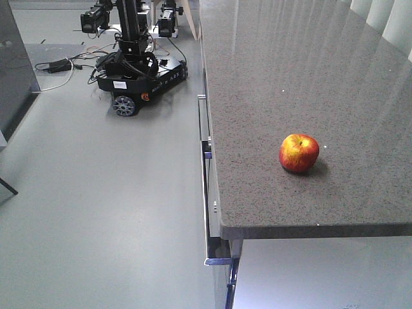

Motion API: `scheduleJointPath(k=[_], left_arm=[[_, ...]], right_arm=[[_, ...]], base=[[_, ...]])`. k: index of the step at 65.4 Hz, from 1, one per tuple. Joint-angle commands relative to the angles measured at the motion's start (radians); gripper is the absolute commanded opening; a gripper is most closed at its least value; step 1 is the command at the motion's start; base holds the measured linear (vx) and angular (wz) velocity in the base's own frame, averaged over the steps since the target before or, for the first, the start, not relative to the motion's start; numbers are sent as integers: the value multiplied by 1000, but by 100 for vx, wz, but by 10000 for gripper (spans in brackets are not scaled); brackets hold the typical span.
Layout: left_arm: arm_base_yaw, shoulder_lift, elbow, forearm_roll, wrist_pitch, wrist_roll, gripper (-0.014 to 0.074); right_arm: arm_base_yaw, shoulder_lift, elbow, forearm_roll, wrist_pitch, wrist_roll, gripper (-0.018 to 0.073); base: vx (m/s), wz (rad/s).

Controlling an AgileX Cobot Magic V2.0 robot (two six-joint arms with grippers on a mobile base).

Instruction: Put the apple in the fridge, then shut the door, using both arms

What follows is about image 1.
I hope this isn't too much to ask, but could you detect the red yellow apple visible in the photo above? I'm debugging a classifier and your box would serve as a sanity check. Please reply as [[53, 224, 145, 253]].
[[279, 134, 320, 173]]

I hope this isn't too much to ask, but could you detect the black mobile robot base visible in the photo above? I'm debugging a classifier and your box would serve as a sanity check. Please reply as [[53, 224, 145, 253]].
[[80, 1, 188, 117]]

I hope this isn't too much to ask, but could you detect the black power adapter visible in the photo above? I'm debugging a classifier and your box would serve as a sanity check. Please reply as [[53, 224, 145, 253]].
[[46, 59, 72, 73]]

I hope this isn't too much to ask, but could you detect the black chair leg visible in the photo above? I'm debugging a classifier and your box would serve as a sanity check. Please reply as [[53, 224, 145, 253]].
[[0, 178, 19, 195]]

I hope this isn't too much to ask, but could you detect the grey window curtain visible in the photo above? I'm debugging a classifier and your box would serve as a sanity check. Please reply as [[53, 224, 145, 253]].
[[337, 1, 411, 63]]

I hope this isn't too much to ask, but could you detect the white floor cable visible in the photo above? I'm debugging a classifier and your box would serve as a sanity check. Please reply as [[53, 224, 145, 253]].
[[33, 57, 82, 93]]

